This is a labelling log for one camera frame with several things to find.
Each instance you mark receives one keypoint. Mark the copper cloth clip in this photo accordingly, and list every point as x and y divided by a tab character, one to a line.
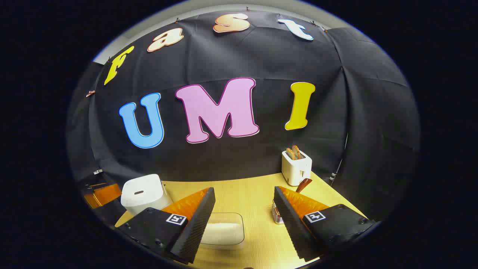
90	93

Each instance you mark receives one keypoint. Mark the white toaster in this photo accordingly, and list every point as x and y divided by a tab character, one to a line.
295	170

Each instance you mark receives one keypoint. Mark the brown wooden spoon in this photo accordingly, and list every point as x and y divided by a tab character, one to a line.
303	184

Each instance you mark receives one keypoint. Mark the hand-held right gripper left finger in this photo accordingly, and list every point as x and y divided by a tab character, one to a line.
194	228

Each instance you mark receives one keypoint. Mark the black backdrop cloth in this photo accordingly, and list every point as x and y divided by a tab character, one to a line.
269	63

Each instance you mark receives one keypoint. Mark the white rice cooker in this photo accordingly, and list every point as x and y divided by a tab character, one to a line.
143	194

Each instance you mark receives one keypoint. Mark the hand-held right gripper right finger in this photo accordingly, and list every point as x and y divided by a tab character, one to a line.
293	224

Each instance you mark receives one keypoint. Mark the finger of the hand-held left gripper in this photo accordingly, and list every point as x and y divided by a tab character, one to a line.
104	195

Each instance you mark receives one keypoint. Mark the clear plastic container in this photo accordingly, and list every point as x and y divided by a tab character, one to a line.
224	218

